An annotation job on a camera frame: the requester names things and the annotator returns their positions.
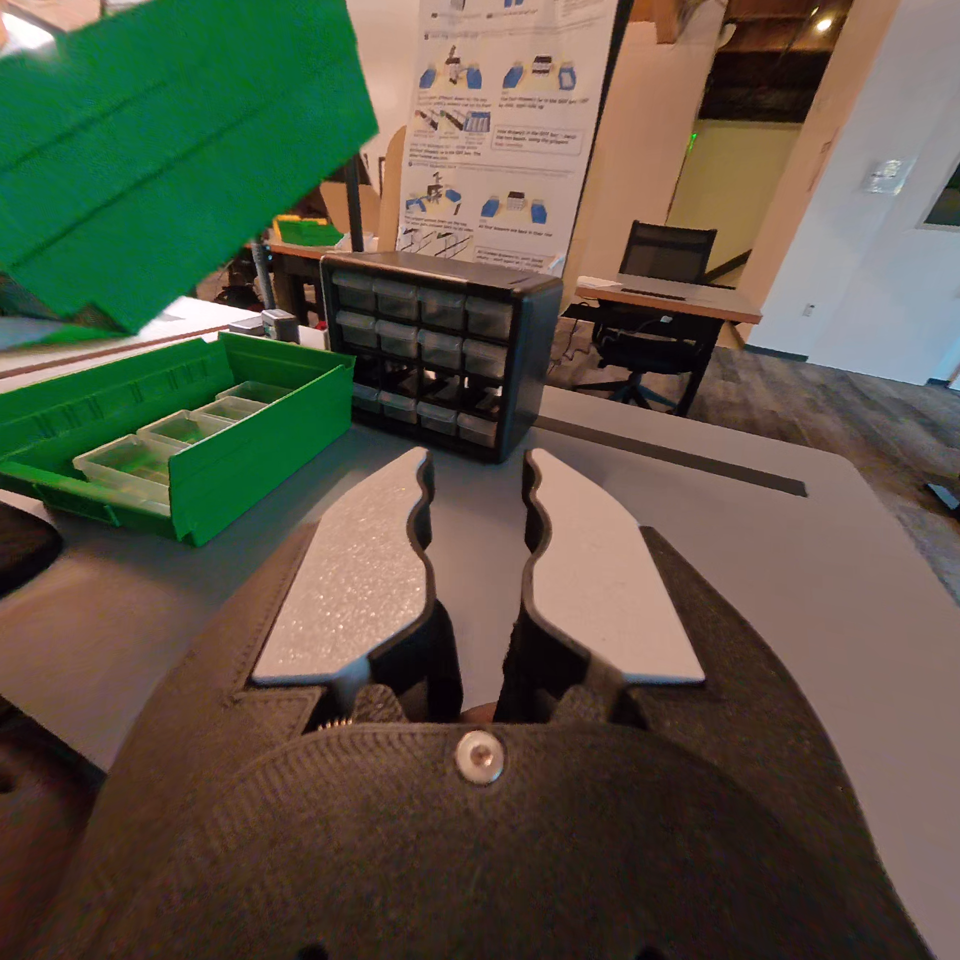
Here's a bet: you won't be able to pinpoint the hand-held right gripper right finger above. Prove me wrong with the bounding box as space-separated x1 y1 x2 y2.
522 447 707 710

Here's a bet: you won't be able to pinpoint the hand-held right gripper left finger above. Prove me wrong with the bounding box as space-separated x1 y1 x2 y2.
251 447 438 687

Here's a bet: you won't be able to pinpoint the green plastic storage bin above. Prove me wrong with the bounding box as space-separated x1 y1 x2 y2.
0 332 357 547
0 0 380 336

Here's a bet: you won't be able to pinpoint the clear plastic drawer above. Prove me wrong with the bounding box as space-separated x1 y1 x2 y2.
191 396 267 423
137 410 234 451
72 438 189 505
216 381 295 406

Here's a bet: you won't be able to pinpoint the black drawer cabinet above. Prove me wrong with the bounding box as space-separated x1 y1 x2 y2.
320 251 565 465

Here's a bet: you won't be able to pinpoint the rows of clear drawers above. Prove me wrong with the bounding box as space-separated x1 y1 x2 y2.
330 271 515 449

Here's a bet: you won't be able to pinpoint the wooden desk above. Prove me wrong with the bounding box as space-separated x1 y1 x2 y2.
573 276 764 376

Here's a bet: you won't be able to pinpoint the black office chair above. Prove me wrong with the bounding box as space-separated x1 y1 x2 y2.
581 219 725 418

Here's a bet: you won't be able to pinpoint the small green bin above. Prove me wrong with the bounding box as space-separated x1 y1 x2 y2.
271 216 348 247

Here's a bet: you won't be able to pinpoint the black tripod pole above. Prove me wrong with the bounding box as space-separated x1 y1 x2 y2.
346 161 366 254

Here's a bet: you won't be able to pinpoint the white instruction poster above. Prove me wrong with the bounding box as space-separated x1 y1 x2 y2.
396 0 621 265

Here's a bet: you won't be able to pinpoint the white wall sign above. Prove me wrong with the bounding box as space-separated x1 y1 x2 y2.
870 157 918 196

